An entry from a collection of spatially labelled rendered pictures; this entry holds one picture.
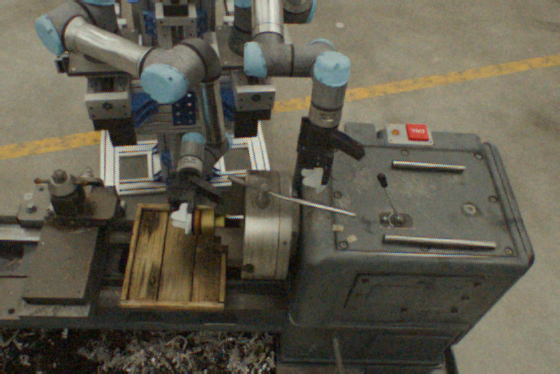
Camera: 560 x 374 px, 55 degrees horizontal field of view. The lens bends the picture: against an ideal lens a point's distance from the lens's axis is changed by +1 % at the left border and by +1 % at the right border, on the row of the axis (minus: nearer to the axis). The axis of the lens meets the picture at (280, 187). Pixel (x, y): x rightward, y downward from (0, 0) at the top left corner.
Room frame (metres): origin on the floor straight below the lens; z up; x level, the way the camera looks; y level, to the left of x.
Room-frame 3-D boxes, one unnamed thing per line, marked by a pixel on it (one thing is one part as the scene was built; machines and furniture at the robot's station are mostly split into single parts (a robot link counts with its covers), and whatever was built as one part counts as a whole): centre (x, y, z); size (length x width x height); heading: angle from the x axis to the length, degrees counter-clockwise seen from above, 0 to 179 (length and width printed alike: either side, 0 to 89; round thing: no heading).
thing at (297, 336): (0.93, -0.36, 0.43); 0.60 x 0.48 x 0.86; 98
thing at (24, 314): (0.78, 0.65, 0.90); 0.47 x 0.30 x 0.06; 8
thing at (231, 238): (0.76, 0.10, 1.09); 0.12 x 0.11 x 0.05; 8
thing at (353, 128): (1.11, -0.21, 1.24); 0.09 x 0.08 x 0.03; 98
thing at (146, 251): (0.82, 0.28, 0.89); 0.36 x 0.30 x 0.04; 8
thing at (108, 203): (0.86, 0.58, 0.99); 0.20 x 0.10 x 0.05; 98
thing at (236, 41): (1.55, 0.19, 1.21); 0.15 x 0.15 x 0.10
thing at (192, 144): (1.09, 0.29, 1.08); 0.11 x 0.08 x 0.09; 7
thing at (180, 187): (0.93, 0.28, 1.08); 0.12 x 0.09 x 0.08; 7
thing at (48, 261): (0.80, 0.60, 0.95); 0.43 x 0.17 x 0.05; 8
